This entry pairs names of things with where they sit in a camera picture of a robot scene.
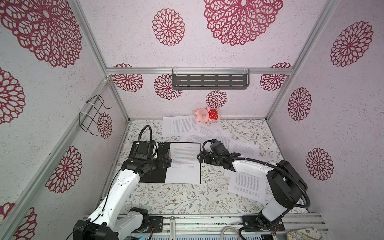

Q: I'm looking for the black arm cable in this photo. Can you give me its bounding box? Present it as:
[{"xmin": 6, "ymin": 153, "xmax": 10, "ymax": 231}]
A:
[
  {"xmin": 202, "ymin": 138, "xmax": 311, "ymax": 209},
  {"xmin": 64, "ymin": 125, "xmax": 158, "ymax": 240}
]

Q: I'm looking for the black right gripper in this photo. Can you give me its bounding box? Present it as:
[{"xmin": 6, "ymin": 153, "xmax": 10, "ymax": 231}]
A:
[{"xmin": 195, "ymin": 151, "xmax": 222, "ymax": 167}]

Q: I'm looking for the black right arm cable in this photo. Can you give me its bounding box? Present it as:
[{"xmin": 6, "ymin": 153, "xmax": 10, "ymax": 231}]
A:
[{"xmin": 202, "ymin": 138, "xmax": 311, "ymax": 209}]

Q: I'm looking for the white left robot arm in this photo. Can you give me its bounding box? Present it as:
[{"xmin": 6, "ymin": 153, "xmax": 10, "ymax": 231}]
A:
[{"xmin": 70, "ymin": 141, "xmax": 172, "ymax": 240}]

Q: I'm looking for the pink plush pig toy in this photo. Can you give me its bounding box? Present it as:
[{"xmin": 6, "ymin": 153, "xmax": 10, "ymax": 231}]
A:
[{"xmin": 194, "ymin": 107, "xmax": 220, "ymax": 124}]

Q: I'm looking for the grey slotted wall shelf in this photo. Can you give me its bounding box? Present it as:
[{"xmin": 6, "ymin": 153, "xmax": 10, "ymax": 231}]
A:
[{"xmin": 171, "ymin": 69, "xmax": 250, "ymax": 90}]

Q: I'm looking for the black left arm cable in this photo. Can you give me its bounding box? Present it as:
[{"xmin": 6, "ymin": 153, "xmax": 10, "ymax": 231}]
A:
[{"xmin": 64, "ymin": 125, "xmax": 158, "ymax": 240}]

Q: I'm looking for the teal folder with black inside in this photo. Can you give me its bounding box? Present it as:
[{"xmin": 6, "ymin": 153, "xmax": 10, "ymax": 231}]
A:
[{"xmin": 123, "ymin": 141, "xmax": 201, "ymax": 184}]

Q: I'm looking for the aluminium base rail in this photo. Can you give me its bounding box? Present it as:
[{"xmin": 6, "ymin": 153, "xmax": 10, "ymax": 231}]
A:
[{"xmin": 76, "ymin": 213, "xmax": 329, "ymax": 240}]

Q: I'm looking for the black wire wall rack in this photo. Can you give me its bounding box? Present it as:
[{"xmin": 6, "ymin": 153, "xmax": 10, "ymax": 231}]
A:
[{"xmin": 78, "ymin": 95, "xmax": 113, "ymax": 139}]

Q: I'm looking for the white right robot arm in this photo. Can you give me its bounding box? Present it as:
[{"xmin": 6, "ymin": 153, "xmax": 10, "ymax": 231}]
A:
[{"xmin": 197, "ymin": 139, "xmax": 311, "ymax": 226}]

